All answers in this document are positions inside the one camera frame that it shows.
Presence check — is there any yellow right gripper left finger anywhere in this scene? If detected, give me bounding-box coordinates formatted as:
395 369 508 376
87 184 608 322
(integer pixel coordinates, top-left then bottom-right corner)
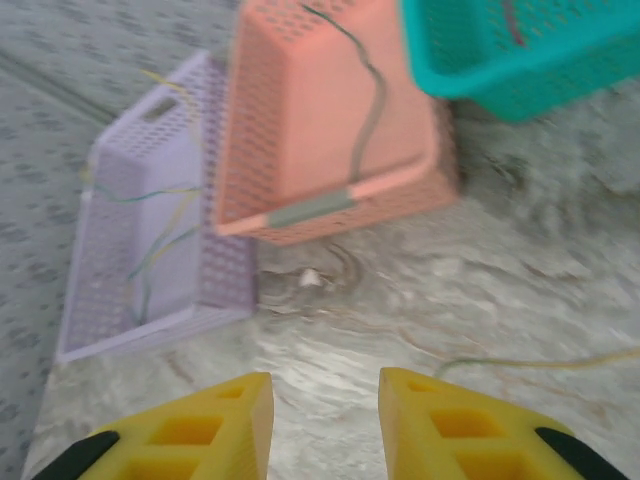
19 372 274 480

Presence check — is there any purple plastic basket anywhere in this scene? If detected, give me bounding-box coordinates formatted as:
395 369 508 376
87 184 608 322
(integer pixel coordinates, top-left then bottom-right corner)
53 49 261 365

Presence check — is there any teal plastic basket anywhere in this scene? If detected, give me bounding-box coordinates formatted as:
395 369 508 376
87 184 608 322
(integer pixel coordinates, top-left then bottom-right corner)
397 0 640 125

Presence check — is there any pink plastic basket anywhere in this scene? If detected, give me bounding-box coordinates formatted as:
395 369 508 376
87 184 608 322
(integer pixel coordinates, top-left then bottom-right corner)
212 0 461 247

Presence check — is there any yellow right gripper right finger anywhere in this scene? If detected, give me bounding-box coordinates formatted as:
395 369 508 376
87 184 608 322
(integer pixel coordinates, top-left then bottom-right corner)
378 367 626 480

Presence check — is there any thin black cable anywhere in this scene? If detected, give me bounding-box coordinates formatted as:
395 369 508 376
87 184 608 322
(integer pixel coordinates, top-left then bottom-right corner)
301 2 389 187

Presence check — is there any thin yellow-green cable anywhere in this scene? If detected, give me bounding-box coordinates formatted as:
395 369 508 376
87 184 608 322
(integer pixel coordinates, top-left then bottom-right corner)
82 67 206 206
432 347 640 381
127 189 204 325

